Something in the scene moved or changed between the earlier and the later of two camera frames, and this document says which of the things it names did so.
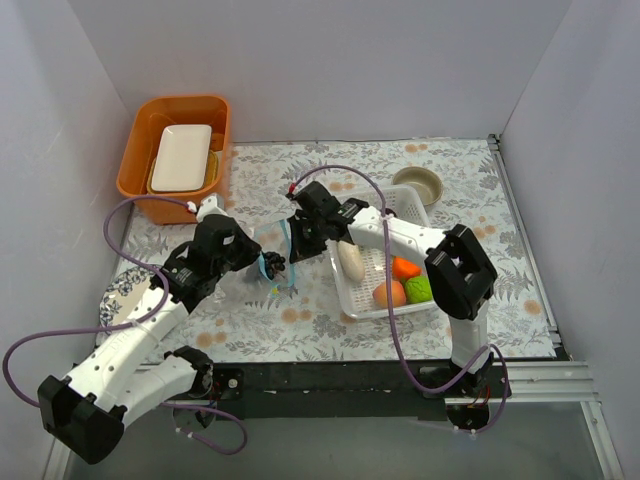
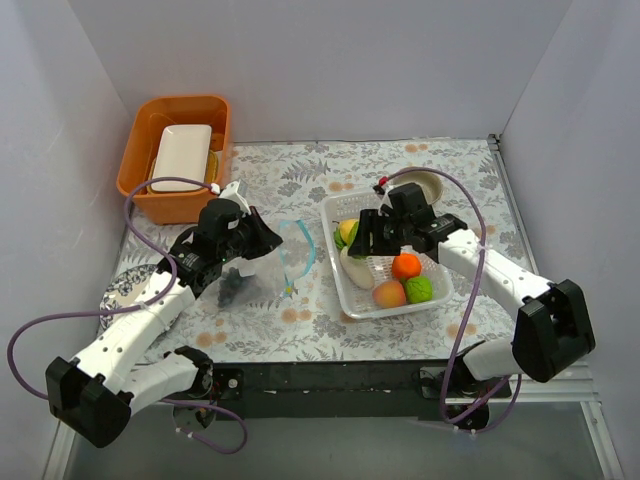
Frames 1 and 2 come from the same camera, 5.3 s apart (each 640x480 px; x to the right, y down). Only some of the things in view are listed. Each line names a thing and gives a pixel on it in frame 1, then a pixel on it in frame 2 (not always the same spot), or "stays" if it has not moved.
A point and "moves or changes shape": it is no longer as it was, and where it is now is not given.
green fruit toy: x=417 y=289 stays
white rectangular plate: x=182 y=158 stays
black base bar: x=409 y=390 stays
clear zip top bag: x=271 y=276 moves or changes shape
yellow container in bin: x=210 y=180 stays
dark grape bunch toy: x=274 y=263 -> x=231 y=286
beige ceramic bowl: x=427 y=182 stays
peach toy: x=379 y=295 stays
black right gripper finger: x=306 y=241 -> x=366 y=238
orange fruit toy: x=403 y=268 stays
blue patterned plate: x=122 y=297 stays
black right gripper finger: x=328 y=234 -> x=387 y=246
